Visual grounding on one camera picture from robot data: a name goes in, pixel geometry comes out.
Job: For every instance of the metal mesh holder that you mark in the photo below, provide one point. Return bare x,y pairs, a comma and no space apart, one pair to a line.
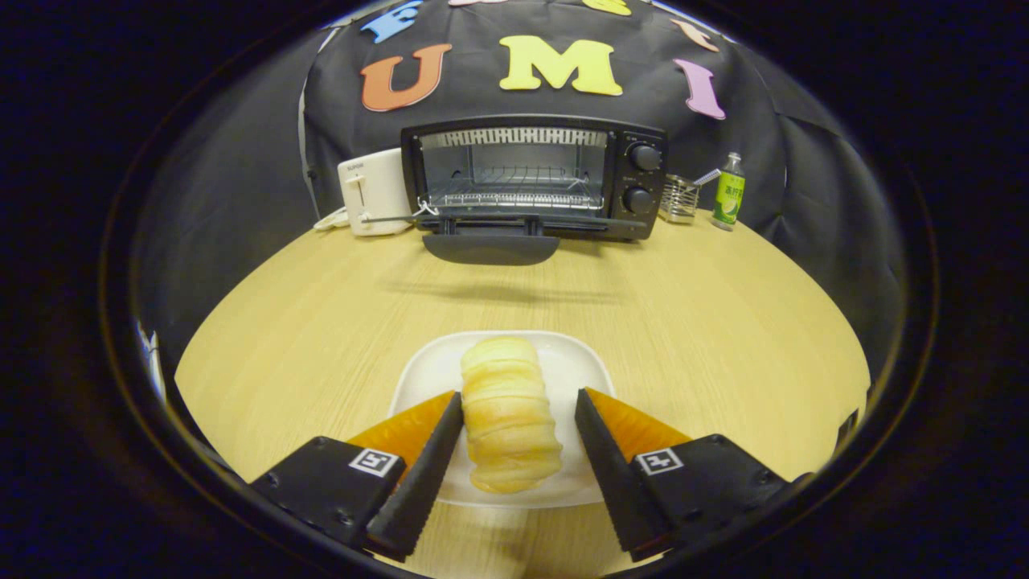
678,201

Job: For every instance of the black toaster oven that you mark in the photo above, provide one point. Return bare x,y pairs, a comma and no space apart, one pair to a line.
615,186

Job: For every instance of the white square plate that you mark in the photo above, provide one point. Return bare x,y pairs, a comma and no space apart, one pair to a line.
426,378

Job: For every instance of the white pop-up toaster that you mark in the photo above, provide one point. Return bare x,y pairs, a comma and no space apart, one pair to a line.
378,189

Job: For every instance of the golden bread roll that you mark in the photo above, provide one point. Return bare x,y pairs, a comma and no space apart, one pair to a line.
506,418

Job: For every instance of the green drink bottle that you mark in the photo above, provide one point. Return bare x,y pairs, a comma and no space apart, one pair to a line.
728,197

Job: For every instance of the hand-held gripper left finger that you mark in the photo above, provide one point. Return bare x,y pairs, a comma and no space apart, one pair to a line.
426,474

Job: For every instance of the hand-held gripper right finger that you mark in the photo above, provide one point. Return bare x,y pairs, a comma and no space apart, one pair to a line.
615,474

